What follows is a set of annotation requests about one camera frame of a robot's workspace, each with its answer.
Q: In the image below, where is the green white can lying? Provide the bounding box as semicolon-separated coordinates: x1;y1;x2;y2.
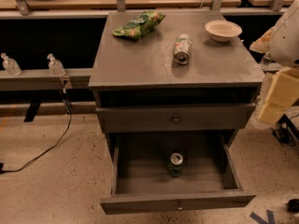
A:
173;34;192;65

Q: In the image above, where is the black cables right floor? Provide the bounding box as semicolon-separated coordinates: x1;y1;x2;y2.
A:
271;114;299;147

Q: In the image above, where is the grey metal rail shelf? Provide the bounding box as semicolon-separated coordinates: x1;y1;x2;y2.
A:
0;68;92;91

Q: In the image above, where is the clear bottle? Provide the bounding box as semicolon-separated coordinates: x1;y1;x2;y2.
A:
47;53;65;77
260;52;272;70
1;53;21;76

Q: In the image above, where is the green chip bag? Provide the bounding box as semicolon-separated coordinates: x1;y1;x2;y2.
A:
112;10;165;40

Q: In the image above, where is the grey drawer cabinet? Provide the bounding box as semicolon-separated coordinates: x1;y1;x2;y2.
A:
89;11;263;152

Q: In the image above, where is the clear bottle right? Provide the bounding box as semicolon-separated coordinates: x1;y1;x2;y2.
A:
260;52;272;70

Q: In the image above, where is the clear bottle far left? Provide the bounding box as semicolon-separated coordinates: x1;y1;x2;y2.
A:
1;53;21;76

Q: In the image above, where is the black floor cable left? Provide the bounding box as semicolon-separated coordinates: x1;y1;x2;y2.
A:
0;89;73;175

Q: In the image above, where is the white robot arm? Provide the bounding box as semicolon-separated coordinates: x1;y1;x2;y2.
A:
249;0;299;67

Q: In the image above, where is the open grey middle drawer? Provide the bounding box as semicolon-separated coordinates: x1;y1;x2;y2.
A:
101;131;255;215

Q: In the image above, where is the white paper bowl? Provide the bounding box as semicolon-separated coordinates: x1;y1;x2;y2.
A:
206;20;242;42

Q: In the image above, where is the closed grey upper drawer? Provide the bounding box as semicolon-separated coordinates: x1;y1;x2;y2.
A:
96;104;255;133

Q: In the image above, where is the green soda can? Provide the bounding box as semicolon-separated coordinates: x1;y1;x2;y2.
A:
167;152;185;177

